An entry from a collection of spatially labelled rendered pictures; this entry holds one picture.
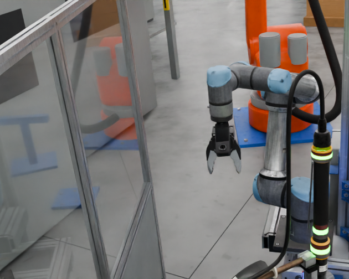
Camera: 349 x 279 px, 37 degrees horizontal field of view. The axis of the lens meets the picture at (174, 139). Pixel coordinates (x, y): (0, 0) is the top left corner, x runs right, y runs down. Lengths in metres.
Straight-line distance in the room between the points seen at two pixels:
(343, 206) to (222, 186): 2.37
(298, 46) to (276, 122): 3.03
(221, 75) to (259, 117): 3.73
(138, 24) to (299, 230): 4.05
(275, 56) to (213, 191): 1.42
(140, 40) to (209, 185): 2.01
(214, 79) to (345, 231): 1.02
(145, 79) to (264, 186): 4.00
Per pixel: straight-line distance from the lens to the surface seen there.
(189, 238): 3.97
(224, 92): 1.63
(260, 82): 1.66
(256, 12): 5.24
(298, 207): 2.10
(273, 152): 2.10
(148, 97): 6.06
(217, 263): 3.73
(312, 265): 1.29
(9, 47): 1.32
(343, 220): 2.34
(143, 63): 5.92
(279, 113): 2.06
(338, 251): 2.29
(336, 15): 9.34
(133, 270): 2.40
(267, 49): 5.00
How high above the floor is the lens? 2.35
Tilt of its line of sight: 25 degrees down
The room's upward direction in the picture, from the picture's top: 7 degrees counter-clockwise
